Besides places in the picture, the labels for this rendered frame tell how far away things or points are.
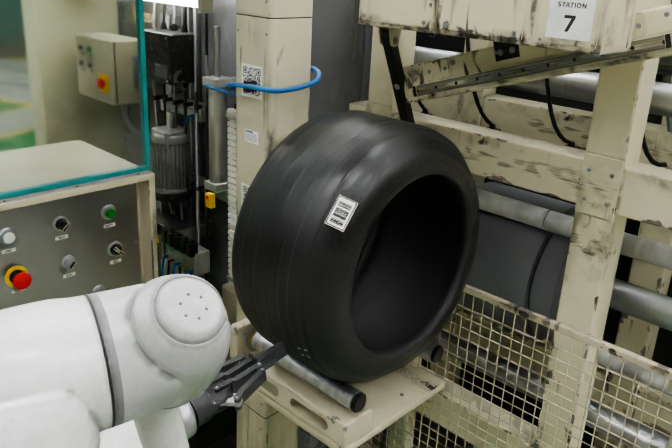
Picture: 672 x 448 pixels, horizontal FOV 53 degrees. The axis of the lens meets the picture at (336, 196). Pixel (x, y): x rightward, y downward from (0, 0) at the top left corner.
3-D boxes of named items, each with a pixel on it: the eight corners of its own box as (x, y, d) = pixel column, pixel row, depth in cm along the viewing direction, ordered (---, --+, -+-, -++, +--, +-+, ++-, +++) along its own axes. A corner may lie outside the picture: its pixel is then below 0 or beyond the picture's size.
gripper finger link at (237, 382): (211, 386, 125) (216, 390, 124) (259, 358, 132) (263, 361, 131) (214, 403, 126) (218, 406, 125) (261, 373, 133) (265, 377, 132)
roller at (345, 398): (246, 334, 163) (260, 325, 165) (248, 349, 165) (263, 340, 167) (352, 401, 140) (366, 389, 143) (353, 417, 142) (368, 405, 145)
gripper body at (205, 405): (196, 405, 118) (238, 378, 124) (169, 384, 123) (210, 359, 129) (201, 438, 121) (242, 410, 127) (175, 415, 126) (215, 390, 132)
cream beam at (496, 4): (355, 25, 163) (359, -40, 158) (419, 22, 180) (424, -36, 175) (599, 57, 123) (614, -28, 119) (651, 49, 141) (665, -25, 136)
